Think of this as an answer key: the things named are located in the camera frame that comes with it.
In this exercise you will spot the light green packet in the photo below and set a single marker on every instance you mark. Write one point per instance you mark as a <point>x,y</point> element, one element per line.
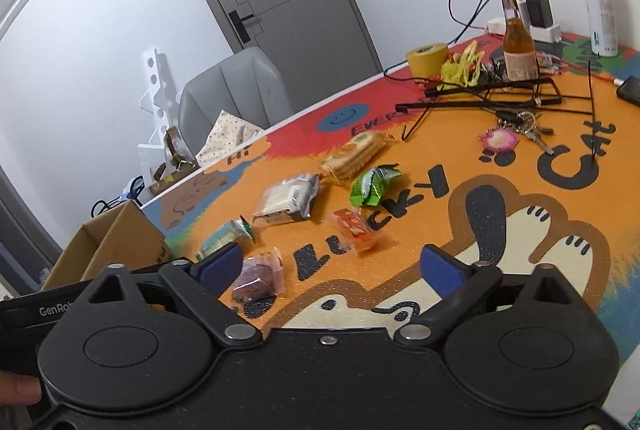
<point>372,187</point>

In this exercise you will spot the key bunch with pink charm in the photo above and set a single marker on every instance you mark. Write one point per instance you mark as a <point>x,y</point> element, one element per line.
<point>497,140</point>

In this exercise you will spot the black metal shoe rack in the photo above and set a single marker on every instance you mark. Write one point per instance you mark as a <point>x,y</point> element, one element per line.
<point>102,205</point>

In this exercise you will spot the yellow tape roll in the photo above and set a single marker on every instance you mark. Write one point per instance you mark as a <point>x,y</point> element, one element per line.
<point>425,60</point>

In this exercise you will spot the brown glass bottle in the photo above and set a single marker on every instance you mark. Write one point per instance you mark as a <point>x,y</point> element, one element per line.
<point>520,55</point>

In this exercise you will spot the white charger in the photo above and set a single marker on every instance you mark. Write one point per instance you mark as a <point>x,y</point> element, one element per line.
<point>522,10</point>

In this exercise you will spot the black smartphone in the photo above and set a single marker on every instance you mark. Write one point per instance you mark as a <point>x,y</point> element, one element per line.
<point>631,90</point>

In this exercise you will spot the white perforated rack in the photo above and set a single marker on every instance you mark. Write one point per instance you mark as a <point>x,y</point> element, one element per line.
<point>152,75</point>

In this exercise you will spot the black charger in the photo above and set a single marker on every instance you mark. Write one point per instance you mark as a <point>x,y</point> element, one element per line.
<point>540,10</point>

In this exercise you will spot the orange candy packet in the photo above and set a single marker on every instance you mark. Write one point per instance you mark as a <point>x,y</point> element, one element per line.
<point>352,230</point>

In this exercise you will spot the purple cake packet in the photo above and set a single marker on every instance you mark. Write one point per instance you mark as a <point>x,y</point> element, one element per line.
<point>255,280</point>

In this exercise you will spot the brown paper bag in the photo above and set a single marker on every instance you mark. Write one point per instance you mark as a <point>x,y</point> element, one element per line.
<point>175,150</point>

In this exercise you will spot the dark side doorway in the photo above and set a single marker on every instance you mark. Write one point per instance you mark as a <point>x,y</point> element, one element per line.
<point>20,240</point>

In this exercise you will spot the blue cloth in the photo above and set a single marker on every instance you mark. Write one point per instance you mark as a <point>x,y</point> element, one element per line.
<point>134,188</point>

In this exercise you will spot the brown cardboard box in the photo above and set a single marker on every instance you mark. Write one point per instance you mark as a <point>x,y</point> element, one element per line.
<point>115,240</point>

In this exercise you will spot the colourful cat table mat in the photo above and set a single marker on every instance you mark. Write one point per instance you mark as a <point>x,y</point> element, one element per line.
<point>430,230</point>

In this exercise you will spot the white power strip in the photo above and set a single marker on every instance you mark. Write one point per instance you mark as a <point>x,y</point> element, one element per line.
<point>547,34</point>

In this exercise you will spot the person's left hand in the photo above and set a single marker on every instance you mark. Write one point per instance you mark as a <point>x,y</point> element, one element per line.
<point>20,389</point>

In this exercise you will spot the teal sandwich biscuit packet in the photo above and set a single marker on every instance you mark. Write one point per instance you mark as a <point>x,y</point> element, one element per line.
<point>220,241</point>

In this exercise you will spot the yellow plastic bag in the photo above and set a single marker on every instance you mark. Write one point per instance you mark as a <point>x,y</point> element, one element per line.
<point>457,72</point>

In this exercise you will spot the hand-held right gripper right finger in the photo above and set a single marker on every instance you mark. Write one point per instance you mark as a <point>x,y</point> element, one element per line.
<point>445,270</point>

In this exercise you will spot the dotted cream cushion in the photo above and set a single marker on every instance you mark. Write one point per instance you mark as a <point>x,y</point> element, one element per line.
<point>225,135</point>

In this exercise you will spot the tan cracker packet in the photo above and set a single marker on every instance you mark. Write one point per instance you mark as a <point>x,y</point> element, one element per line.
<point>350,156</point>

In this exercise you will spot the clear white cake packet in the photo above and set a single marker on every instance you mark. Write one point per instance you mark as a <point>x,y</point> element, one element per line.
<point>282,200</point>

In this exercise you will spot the grey padded chair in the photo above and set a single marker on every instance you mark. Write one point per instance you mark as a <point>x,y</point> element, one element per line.
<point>240,85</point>

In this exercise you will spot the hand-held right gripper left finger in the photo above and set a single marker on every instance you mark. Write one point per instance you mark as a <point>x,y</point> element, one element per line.
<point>220,267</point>

